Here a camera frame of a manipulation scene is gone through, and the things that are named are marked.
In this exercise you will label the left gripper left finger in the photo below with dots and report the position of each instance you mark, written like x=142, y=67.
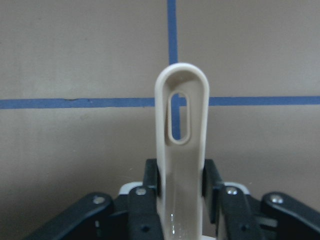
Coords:
x=98, y=216

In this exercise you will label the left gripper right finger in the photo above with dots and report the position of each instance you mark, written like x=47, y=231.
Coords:
x=237, y=215

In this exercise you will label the beige plastic dustpan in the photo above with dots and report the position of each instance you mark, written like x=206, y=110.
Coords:
x=180, y=162

